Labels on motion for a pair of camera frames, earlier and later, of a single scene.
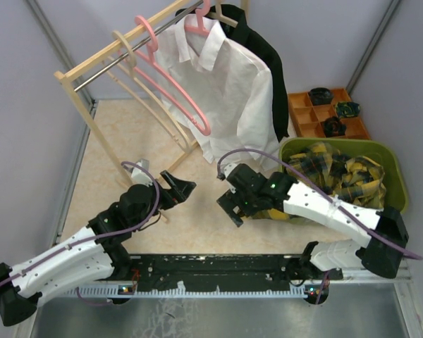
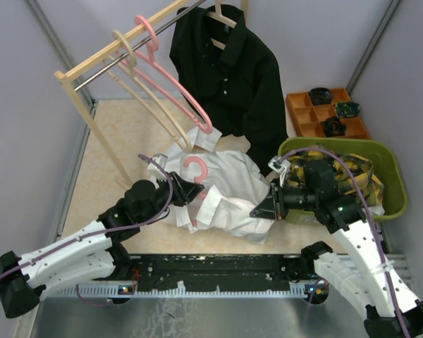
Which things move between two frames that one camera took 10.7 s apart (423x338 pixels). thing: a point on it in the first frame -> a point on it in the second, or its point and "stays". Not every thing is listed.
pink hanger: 200,13 -> 199,179
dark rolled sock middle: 333,125 stays
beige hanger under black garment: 218,15 stays
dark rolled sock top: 321,96 stays
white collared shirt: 229,87 -> 233,185
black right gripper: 230,199 -> 273,205
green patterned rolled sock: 345,109 stays
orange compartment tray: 309,118 stays
